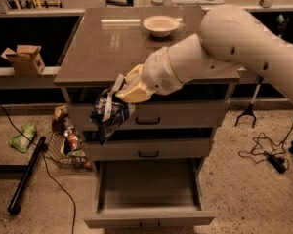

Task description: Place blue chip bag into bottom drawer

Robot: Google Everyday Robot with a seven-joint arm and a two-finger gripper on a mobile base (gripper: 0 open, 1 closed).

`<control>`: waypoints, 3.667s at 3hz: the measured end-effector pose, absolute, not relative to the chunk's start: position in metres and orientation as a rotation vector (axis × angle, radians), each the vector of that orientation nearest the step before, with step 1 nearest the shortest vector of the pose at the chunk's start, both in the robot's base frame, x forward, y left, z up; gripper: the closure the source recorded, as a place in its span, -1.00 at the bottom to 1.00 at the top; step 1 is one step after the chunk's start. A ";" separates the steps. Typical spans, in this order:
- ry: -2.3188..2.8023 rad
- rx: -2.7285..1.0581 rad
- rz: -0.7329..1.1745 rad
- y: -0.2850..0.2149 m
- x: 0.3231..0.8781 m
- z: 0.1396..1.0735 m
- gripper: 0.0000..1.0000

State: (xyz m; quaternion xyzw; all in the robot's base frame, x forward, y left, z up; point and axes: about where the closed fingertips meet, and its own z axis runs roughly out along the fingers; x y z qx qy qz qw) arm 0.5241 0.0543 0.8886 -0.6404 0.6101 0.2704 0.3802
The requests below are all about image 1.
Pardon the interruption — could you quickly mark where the cardboard box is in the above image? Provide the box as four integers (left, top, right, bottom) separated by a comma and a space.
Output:
1, 45, 45, 76

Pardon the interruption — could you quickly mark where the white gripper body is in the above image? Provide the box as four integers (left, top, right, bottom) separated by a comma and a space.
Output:
141, 47, 183, 95

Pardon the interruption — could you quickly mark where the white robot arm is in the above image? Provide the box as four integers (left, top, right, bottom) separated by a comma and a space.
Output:
116, 5, 293, 103

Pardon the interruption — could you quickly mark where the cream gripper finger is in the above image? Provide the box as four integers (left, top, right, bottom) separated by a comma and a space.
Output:
125, 64, 144, 86
115, 81, 155, 103

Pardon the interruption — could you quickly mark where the grey bottom drawer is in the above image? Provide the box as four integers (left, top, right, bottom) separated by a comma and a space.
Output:
85, 158, 214, 229

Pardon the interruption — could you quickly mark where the black metal stand leg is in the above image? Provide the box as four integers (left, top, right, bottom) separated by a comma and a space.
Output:
8, 136, 46, 215

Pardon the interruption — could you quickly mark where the grey drawer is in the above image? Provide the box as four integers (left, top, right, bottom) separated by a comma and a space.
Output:
83, 128, 214, 161
85, 158, 214, 229
67, 83, 232, 131

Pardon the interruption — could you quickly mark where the wire basket with snacks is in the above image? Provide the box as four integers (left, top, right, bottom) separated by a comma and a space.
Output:
47, 105, 92, 169

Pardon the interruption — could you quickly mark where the green snack bag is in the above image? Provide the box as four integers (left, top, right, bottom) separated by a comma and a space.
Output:
9, 123, 36, 153

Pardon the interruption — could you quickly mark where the black power adapter with cable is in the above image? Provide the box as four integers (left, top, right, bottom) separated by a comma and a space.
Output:
237, 107, 293, 175

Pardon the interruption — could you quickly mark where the grey middle drawer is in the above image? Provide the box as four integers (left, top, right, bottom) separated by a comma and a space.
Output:
83, 128, 214, 161

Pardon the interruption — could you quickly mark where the grey drawer cabinet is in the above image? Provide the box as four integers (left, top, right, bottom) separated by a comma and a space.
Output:
54, 6, 241, 234

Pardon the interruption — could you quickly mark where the grey top drawer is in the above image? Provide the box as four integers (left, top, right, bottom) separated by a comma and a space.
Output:
67, 83, 232, 131

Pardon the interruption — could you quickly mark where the white bowl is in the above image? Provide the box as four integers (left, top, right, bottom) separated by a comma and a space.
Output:
143, 16, 179, 37

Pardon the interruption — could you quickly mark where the black floor cable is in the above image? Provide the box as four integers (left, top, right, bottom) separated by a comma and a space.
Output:
0, 85, 77, 234

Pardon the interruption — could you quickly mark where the blue chip bag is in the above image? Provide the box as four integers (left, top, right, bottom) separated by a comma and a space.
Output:
89, 75, 135, 145

